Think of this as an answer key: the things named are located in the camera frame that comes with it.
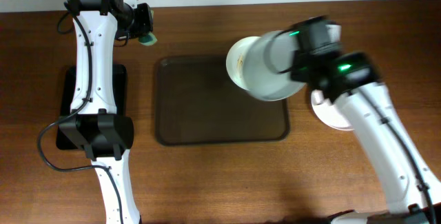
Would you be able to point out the pink plastic plate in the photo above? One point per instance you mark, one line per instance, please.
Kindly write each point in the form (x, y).
(327, 112)

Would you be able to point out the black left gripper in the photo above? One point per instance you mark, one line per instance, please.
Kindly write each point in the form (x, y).
(145, 20)

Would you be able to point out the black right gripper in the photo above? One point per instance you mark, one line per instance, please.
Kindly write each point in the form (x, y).
(301, 62)

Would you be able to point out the green yellow sponge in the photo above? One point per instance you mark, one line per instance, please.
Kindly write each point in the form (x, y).
(148, 39)

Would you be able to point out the black plastic tray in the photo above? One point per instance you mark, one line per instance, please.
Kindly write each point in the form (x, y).
(69, 93)

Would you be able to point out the dark brown serving tray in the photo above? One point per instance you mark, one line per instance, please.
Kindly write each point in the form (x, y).
(196, 103)

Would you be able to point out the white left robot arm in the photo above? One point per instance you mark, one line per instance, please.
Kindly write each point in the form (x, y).
(96, 123)

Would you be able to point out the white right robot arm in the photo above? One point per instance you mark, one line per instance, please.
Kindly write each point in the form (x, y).
(352, 83)

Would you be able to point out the pale green plastic plate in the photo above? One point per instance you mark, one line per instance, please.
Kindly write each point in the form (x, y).
(256, 65)

